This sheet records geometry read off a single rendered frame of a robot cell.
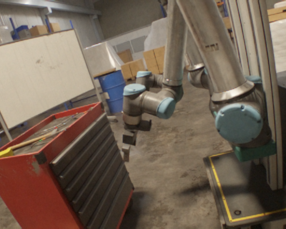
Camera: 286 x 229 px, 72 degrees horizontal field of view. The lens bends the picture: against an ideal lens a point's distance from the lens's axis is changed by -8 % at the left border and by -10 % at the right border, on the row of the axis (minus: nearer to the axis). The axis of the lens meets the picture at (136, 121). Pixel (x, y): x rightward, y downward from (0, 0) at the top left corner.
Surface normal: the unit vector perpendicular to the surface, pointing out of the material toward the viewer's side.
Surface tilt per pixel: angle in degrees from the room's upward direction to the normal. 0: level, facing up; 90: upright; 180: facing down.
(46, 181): 90
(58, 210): 90
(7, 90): 90
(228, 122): 95
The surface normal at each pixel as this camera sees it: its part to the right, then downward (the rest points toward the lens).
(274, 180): -0.13, 0.36
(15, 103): 0.74, -0.01
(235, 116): -0.46, 0.50
